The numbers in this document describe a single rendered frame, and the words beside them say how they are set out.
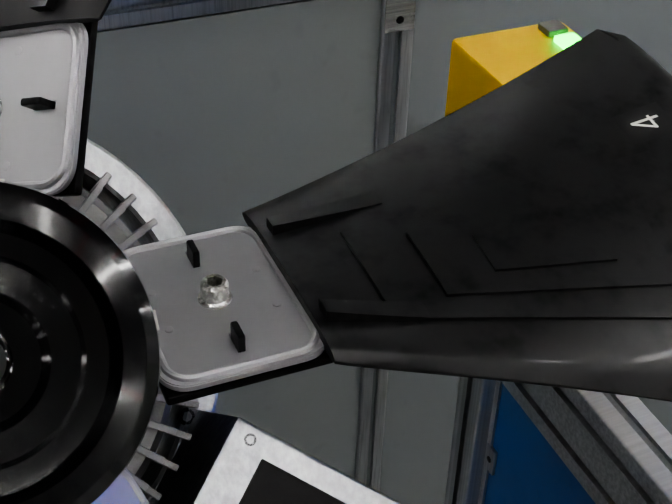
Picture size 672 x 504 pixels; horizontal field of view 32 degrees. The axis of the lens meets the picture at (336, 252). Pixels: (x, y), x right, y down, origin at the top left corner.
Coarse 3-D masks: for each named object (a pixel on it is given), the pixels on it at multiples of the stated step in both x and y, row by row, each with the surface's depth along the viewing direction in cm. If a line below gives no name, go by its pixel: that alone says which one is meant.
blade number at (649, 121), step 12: (648, 108) 56; (660, 108) 56; (624, 120) 55; (636, 120) 55; (648, 120) 55; (660, 120) 55; (624, 132) 55; (636, 132) 55; (648, 132) 55; (660, 132) 55
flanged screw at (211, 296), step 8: (208, 280) 46; (216, 280) 46; (224, 280) 46; (200, 288) 46; (208, 288) 46; (216, 288) 46; (224, 288) 46; (200, 296) 46; (208, 296) 46; (216, 296) 46; (224, 296) 46; (200, 304) 46; (208, 304) 46; (216, 304) 46; (224, 304) 46
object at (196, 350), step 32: (128, 256) 49; (160, 256) 49; (224, 256) 49; (256, 256) 49; (160, 288) 47; (192, 288) 47; (256, 288) 47; (288, 288) 47; (160, 320) 45; (192, 320) 45; (224, 320) 45; (256, 320) 46; (288, 320) 46; (160, 352) 44; (192, 352) 44; (224, 352) 44; (256, 352) 44; (288, 352) 44; (320, 352) 44; (192, 384) 43
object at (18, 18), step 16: (0, 0) 44; (16, 0) 44; (32, 0) 43; (48, 0) 42; (64, 0) 43; (80, 0) 42; (96, 0) 42; (0, 16) 44; (16, 16) 44; (32, 16) 43; (48, 16) 43; (64, 16) 42; (80, 16) 42; (96, 16) 42
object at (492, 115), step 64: (576, 64) 58; (640, 64) 58; (448, 128) 55; (512, 128) 55; (576, 128) 55; (320, 192) 52; (384, 192) 51; (448, 192) 51; (512, 192) 51; (576, 192) 52; (640, 192) 52; (320, 256) 48; (384, 256) 48; (448, 256) 48; (512, 256) 48; (576, 256) 49; (640, 256) 49; (320, 320) 45; (384, 320) 45; (448, 320) 46; (512, 320) 46; (576, 320) 47; (640, 320) 48; (576, 384) 45; (640, 384) 46
